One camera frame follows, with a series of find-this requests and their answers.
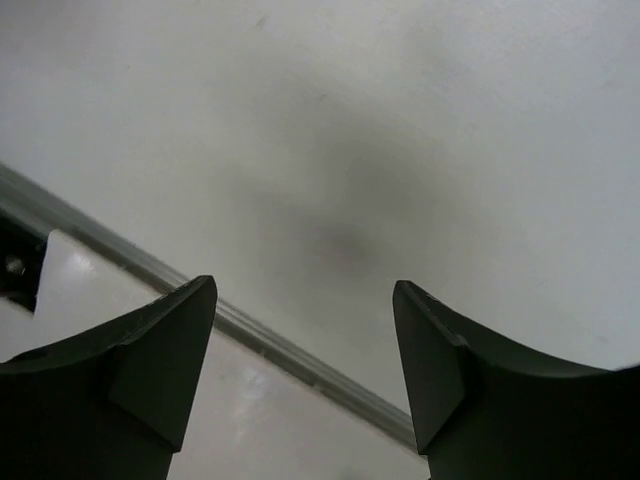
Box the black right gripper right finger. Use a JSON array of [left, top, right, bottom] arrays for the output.
[[392, 280, 639, 479]]

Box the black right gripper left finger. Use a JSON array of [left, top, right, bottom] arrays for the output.
[[1, 275, 217, 479]]

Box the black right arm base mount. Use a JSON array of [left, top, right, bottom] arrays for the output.
[[0, 211, 47, 313]]

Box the aluminium table edge rail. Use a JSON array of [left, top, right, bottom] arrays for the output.
[[1, 165, 416, 451]]

